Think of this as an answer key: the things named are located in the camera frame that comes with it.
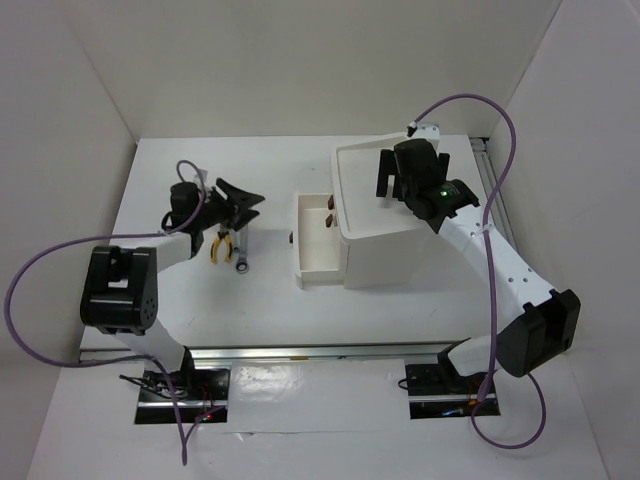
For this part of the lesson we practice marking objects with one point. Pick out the yellow handled pliers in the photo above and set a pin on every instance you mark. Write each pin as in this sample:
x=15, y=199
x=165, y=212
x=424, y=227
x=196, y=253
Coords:
x=222, y=247

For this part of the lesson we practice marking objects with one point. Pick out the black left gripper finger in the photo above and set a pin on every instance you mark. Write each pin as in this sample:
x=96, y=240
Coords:
x=243, y=218
x=238, y=197

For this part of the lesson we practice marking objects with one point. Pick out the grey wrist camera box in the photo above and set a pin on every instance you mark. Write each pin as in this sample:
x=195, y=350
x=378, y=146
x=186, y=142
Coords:
x=200, y=179

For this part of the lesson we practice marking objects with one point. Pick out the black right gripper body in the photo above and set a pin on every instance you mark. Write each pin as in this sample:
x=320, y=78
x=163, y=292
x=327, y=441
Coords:
x=387, y=168

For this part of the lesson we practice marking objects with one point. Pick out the aluminium front rail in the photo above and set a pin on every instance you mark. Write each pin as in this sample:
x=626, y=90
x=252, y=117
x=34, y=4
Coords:
x=219, y=355

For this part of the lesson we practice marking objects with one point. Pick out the aluminium side rail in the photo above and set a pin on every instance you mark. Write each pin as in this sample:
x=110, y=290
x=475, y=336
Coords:
x=480, y=149

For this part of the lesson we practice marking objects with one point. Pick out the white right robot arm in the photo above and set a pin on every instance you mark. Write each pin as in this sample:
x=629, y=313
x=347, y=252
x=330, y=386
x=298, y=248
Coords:
x=472, y=286

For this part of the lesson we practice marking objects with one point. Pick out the large silver ratchet wrench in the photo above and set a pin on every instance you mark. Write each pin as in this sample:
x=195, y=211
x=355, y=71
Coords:
x=242, y=264

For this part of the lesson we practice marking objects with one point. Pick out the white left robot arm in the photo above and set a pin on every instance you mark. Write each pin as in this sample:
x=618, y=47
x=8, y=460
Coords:
x=120, y=296

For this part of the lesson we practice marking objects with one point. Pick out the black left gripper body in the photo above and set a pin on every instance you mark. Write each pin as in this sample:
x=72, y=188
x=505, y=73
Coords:
x=218, y=210

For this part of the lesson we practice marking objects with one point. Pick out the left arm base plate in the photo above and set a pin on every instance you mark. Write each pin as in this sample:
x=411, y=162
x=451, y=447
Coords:
x=205, y=398

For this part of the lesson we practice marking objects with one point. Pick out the white drawer cabinet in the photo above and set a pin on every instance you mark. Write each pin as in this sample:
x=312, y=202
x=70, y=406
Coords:
x=384, y=241

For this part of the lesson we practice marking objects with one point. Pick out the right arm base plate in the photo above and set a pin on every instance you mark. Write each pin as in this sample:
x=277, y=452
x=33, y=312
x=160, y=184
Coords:
x=434, y=393

